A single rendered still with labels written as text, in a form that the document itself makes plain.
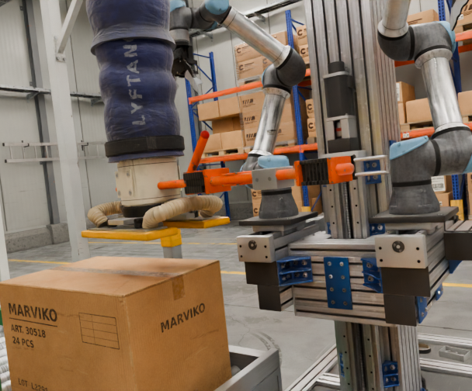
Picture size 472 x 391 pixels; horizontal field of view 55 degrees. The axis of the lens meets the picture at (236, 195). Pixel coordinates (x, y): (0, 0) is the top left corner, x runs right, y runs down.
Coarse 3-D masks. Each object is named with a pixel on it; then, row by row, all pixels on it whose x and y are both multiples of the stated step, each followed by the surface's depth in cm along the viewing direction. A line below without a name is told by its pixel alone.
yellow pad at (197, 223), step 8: (200, 216) 134; (216, 216) 130; (224, 216) 131; (168, 224) 135; (176, 224) 132; (184, 224) 130; (192, 224) 127; (200, 224) 125; (208, 224) 125; (216, 224) 127
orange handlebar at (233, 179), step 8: (336, 168) 85; (344, 168) 84; (352, 168) 86; (216, 176) 108; (224, 176) 106; (232, 176) 104; (240, 176) 102; (248, 176) 100; (280, 176) 94; (288, 176) 92; (160, 184) 123; (168, 184) 120; (176, 184) 118; (184, 184) 116; (216, 184) 108; (224, 184) 106; (232, 184) 104; (240, 184) 103
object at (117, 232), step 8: (136, 224) 119; (88, 232) 130; (96, 232) 127; (104, 232) 124; (112, 232) 122; (120, 232) 119; (128, 232) 117; (136, 232) 115; (144, 232) 113; (152, 232) 112; (160, 232) 113; (168, 232) 115; (176, 232) 117; (144, 240) 111
